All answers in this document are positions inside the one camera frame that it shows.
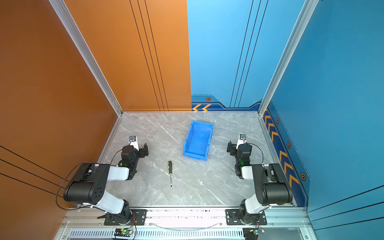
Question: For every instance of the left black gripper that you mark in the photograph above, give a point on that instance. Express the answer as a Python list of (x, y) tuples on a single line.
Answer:
[(141, 150)]

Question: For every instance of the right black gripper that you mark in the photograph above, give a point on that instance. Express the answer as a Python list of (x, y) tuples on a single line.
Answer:
[(232, 148)]

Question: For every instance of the black yellow handled screwdriver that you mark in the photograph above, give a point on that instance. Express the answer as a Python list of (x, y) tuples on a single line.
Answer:
[(170, 168)]

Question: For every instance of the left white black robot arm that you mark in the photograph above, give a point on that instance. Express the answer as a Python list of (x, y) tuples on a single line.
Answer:
[(88, 185)]

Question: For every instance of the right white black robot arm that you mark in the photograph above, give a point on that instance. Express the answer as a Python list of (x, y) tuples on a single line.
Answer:
[(270, 184)]

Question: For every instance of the blue plastic bin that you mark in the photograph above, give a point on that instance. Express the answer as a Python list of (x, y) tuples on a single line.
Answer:
[(198, 141)]

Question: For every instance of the green circuit board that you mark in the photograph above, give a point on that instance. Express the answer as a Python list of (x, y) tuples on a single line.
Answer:
[(123, 234)]

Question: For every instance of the right small circuit board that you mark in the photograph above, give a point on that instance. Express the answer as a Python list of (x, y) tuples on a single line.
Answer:
[(257, 231)]

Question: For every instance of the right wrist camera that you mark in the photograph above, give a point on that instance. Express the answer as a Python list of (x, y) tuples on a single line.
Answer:
[(241, 139)]

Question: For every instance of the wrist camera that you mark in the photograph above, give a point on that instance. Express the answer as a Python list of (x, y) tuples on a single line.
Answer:
[(133, 141), (241, 139)]

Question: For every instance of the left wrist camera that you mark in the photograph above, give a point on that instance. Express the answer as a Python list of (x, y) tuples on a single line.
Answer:
[(133, 141)]

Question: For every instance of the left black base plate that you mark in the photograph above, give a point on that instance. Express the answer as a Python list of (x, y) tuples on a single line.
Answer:
[(132, 217)]

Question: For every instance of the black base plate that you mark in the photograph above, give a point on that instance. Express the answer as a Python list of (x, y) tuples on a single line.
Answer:
[(132, 217), (234, 217)]

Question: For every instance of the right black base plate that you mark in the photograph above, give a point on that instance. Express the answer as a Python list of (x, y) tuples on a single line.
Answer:
[(234, 217)]

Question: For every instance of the aluminium front rail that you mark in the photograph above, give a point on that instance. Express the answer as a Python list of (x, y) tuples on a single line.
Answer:
[(190, 223)]

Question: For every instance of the left aluminium corner post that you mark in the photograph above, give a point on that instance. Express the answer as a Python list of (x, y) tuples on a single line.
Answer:
[(75, 34)]

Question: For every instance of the aluminium corner post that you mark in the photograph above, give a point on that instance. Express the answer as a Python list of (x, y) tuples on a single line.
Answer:
[(75, 34), (292, 43)]

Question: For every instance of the right aluminium corner post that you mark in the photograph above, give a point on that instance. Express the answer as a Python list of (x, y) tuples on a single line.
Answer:
[(292, 43)]

